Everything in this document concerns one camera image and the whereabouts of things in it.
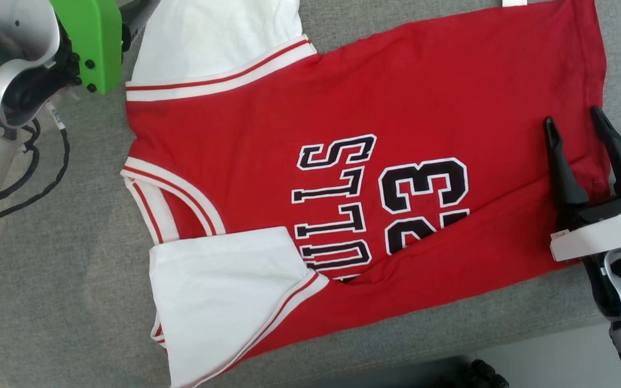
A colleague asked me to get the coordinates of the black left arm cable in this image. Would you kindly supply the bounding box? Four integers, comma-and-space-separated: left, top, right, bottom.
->
0, 102, 71, 224

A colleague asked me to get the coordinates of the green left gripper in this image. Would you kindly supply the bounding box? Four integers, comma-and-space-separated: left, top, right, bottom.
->
49, 0, 161, 95

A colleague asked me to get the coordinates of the red white basketball jersey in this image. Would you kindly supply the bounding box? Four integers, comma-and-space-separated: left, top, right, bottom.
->
120, 0, 612, 388

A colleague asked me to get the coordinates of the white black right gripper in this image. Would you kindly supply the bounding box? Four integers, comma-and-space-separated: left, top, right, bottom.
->
543, 106, 621, 265

